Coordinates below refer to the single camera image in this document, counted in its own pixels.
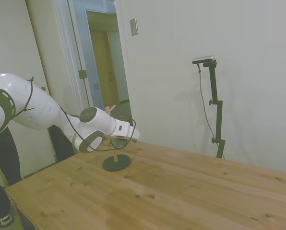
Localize metal wall switch plate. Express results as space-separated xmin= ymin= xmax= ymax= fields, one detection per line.
xmin=129 ymin=18 xmax=139 ymax=37

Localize person in black trousers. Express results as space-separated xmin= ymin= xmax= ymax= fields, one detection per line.
xmin=0 ymin=69 xmax=75 ymax=228

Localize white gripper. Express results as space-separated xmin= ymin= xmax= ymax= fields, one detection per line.
xmin=111 ymin=119 xmax=141 ymax=141

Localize white open door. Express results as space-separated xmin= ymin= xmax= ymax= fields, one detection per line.
xmin=25 ymin=0 xmax=86 ymax=168

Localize wooden mug tree black base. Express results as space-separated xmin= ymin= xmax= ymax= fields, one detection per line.
xmin=102 ymin=104 xmax=132 ymax=172

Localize black camera cable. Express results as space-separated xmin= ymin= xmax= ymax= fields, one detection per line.
xmin=197 ymin=63 xmax=226 ymax=160

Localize grey camera on stand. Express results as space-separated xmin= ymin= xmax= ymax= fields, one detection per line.
xmin=192 ymin=55 xmax=215 ymax=65

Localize black cable along robot arm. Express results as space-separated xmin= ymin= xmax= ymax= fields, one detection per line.
xmin=22 ymin=76 xmax=137 ymax=152

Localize black camera stand pole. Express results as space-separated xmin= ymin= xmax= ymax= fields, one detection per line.
xmin=203 ymin=59 xmax=226 ymax=159

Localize wooden inner door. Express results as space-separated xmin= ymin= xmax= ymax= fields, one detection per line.
xmin=90 ymin=30 xmax=120 ymax=106

